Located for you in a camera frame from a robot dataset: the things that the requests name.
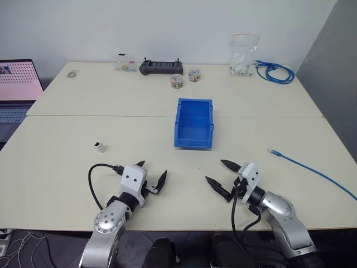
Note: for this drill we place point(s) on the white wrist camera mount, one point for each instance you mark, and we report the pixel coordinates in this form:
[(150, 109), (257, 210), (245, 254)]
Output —
[(251, 174), (133, 178)]

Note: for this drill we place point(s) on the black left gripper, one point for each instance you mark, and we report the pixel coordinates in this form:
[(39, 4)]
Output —
[(150, 190)]

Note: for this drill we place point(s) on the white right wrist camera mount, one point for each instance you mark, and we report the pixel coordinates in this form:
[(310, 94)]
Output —
[(251, 174)]

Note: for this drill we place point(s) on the dark rounded shape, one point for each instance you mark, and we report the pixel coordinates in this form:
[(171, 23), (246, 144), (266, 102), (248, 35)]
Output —
[(163, 252)]

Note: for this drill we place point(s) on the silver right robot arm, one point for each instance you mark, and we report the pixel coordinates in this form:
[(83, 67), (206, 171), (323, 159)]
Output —
[(281, 212)]

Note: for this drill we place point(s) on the clear box of coloured bits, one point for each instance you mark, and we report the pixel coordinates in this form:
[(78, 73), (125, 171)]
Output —
[(124, 64)]

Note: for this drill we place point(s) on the open laptop with pink screen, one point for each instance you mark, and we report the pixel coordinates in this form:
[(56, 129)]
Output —
[(16, 83)]

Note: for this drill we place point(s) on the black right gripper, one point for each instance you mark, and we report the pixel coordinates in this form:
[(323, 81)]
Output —
[(240, 187)]

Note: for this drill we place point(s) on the blue plastic storage bin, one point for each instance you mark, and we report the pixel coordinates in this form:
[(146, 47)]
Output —
[(193, 131)]

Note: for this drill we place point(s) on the small white connector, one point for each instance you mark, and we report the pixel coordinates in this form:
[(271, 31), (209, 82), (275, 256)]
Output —
[(100, 148)]

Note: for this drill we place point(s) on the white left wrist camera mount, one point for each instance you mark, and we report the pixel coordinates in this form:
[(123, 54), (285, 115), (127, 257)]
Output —
[(133, 178)]

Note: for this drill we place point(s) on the clear bag of white parts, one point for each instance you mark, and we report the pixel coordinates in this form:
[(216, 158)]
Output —
[(242, 60)]

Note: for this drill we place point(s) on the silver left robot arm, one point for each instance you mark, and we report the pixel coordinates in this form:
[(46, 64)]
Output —
[(107, 223)]

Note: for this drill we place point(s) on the black handheld controller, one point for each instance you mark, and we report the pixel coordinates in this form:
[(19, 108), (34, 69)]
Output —
[(161, 68)]

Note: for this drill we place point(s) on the grey oval computer mouse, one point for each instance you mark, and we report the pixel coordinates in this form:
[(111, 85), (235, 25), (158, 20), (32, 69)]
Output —
[(72, 74)]

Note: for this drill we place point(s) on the small round clear jar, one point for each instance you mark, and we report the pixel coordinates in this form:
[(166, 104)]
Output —
[(176, 81), (194, 74)]

